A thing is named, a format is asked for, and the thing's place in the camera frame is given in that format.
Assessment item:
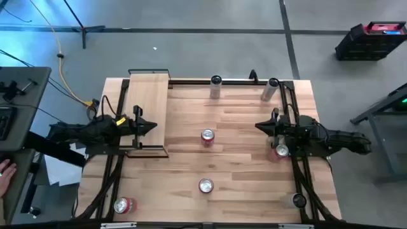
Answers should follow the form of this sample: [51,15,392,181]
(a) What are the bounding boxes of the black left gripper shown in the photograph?
[114,106,158,151]

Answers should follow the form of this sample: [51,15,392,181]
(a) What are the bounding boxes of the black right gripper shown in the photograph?
[255,107,289,148]

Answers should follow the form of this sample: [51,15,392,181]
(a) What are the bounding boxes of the red soda can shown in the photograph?
[198,177,215,195]
[113,197,138,215]
[200,128,216,147]
[268,143,290,163]

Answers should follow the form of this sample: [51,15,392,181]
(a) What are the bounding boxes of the black desk support bar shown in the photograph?
[24,130,87,169]

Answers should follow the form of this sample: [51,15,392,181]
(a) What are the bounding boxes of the white paper sheets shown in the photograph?
[43,142,88,188]

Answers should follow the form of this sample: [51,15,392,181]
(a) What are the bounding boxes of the black tripod stand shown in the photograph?
[62,0,106,50]

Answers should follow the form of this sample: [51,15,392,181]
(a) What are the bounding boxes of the dark grey side table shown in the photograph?
[349,81,407,186]

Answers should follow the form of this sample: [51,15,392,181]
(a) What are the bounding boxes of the black tool case red top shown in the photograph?
[334,20,407,62]

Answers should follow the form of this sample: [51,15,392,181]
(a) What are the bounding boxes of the black clamp tool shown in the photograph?
[0,78,39,102]

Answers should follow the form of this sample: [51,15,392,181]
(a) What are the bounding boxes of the black keyboard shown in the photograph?
[0,106,18,142]

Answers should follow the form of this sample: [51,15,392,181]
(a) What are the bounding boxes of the person's hand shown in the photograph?
[0,158,18,198]

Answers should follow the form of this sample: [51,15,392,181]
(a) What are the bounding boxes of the wooden shelf black metal frame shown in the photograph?
[127,68,171,159]

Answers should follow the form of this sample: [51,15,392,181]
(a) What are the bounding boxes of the black aluminium frame rail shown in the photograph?
[279,81,341,223]
[74,78,131,222]
[167,79,295,87]

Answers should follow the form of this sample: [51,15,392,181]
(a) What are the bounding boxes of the silver bracket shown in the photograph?
[100,222,137,229]
[278,223,315,229]

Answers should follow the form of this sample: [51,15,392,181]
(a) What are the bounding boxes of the black frame beam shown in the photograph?
[0,219,407,229]

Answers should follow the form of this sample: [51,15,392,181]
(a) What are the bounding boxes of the yellow cable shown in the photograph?
[29,0,95,108]

